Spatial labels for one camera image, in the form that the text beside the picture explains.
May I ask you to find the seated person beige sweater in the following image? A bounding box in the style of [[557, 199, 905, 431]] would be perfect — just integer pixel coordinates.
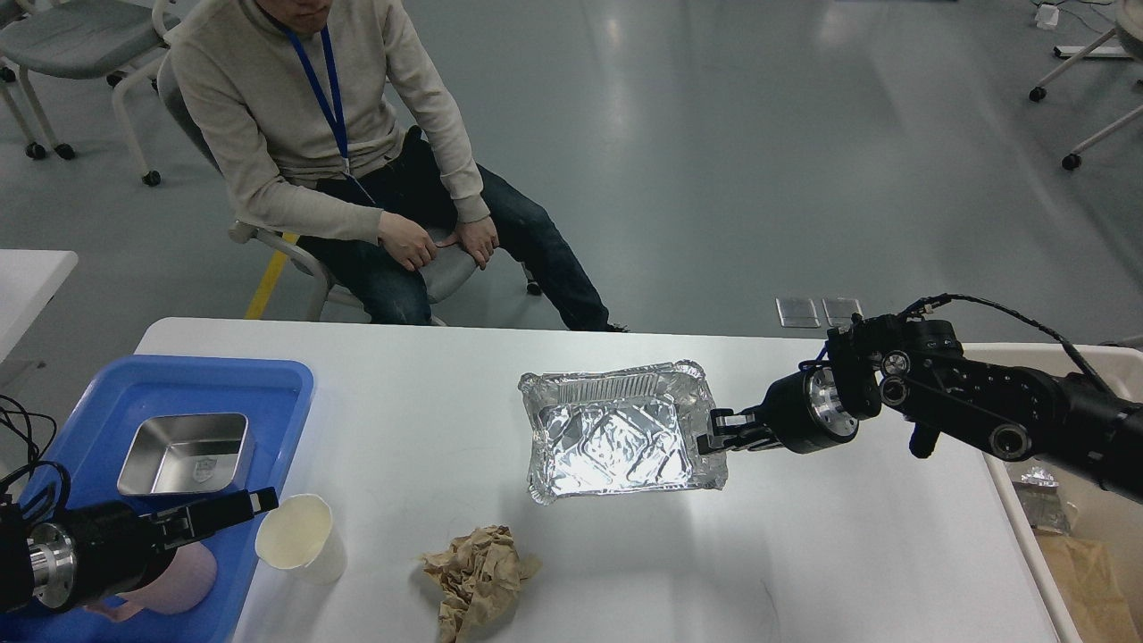
[[168, 1, 618, 332]]

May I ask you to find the brown paper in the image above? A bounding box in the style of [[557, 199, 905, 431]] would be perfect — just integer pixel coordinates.
[[418, 525, 542, 642]]

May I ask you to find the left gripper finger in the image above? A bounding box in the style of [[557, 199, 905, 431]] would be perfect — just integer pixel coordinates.
[[147, 488, 279, 547]]

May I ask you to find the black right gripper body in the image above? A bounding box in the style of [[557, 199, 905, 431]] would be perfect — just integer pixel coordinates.
[[764, 367, 860, 455]]

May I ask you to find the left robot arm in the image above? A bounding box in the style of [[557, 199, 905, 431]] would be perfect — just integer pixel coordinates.
[[1, 460, 279, 612]]

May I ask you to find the left floor socket plate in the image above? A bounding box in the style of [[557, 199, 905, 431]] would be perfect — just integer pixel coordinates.
[[775, 296, 822, 330]]

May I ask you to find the square steel tin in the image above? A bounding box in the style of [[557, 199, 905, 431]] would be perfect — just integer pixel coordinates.
[[117, 413, 254, 497]]

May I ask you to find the floor socket plate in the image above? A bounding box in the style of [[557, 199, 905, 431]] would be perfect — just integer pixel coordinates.
[[775, 296, 822, 330], [822, 297, 864, 329]]

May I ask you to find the blue plastic tray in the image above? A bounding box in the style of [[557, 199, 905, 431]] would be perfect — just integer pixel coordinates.
[[1, 355, 313, 642]]

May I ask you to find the beige plastic bin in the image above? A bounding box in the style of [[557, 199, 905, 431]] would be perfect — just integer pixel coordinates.
[[964, 343, 1142, 642]]

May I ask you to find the grey office chair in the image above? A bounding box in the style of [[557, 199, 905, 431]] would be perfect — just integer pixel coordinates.
[[152, 49, 544, 325]]

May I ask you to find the pink mug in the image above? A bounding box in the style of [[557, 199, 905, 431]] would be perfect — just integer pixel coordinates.
[[83, 542, 218, 622]]

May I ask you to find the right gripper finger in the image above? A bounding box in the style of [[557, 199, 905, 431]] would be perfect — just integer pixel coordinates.
[[697, 405, 782, 455]]

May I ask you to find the white side table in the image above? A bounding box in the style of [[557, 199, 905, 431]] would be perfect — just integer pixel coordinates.
[[1, 248, 78, 359]]

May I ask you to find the grey chair top left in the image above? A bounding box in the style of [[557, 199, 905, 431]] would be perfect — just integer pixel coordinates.
[[1, 1, 181, 187]]

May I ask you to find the right floor socket plate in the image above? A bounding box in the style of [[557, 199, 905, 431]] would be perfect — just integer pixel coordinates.
[[822, 297, 864, 329]]

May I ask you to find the chair legs top right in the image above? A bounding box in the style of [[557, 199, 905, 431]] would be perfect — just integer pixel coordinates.
[[1029, 0, 1143, 171]]

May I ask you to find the aluminium foil tray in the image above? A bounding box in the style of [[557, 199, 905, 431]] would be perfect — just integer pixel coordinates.
[[518, 361, 730, 505]]

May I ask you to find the black cables left edge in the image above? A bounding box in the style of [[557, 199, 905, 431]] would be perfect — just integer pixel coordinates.
[[0, 393, 59, 492]]

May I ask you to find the cream paper cup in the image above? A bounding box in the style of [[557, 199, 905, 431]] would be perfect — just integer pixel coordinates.
[[254, 495, 347, 586]]

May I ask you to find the foil and paper trash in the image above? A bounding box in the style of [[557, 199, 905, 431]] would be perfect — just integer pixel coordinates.
[[1005, 460, 1142, 642]]

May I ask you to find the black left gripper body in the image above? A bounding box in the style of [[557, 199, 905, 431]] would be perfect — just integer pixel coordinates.
[[27, 503, 177, 612]]

